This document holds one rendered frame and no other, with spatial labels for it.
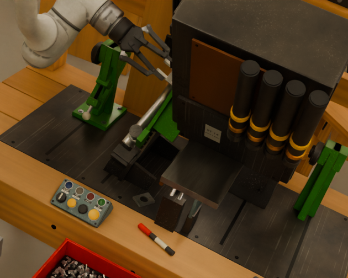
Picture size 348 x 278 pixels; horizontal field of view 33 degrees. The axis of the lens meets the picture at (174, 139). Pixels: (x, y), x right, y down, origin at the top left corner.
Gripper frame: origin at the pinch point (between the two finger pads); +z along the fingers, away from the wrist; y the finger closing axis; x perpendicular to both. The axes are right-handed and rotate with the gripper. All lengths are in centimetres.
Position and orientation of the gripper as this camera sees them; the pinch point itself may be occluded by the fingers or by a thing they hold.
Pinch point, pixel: (169, 73)
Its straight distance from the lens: 168.5
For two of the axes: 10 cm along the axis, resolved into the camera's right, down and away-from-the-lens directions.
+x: -1.1, 0.4, 9.9
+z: 7.6, 6.5, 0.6
